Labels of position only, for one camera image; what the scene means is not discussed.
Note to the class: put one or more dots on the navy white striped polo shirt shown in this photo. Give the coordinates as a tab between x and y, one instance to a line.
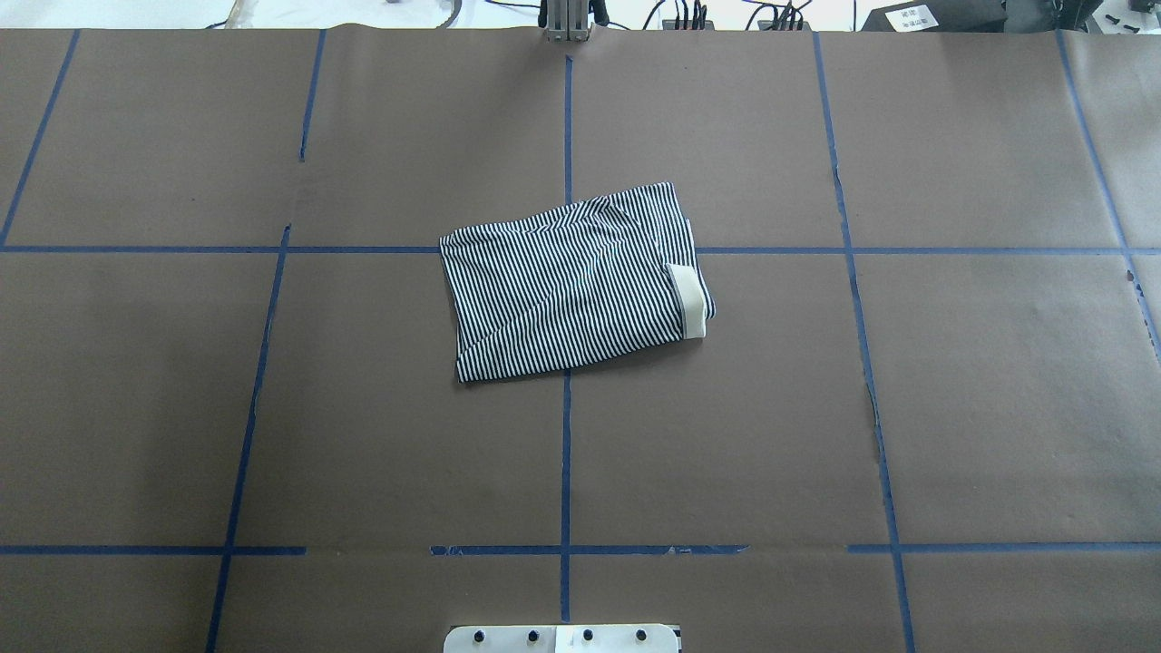
570	287

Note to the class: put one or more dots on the aluminium frame post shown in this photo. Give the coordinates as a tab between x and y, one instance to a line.
565	20

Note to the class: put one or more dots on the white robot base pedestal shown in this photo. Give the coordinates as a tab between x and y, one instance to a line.
623	637

